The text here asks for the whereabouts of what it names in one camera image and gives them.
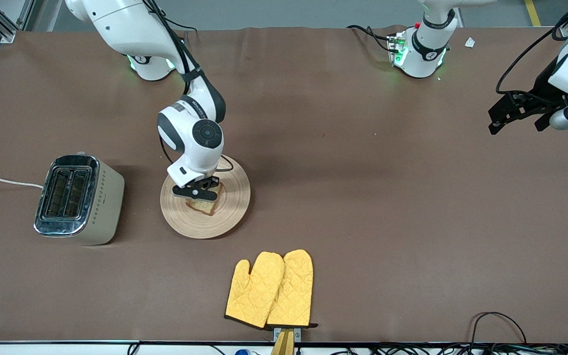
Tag black cable bundle along edge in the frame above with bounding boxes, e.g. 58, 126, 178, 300
126, 342, 568, 355

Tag slice of brown toast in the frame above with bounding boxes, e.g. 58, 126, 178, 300
185, 181, 224, 216

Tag aluminium frame profile with bracket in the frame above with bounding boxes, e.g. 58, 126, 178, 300
270, 327, 302, 355

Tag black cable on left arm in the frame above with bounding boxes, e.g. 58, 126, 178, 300
496, 0, 568, 95

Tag black looped table cable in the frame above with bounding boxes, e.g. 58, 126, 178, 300
470, 312, 528, 344

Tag beige chrome two-slot toaster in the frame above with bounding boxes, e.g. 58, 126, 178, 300
34, 154, 125, 246

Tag black cable at arm base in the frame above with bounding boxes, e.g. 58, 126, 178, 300
347, 25, 394, 53

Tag yellow quilted oven mitt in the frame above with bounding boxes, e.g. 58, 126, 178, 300
224, 251, 285, 329
266, 249, 318, 329

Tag round wooden plate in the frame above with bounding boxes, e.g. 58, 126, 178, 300
160, 154, 251, 240

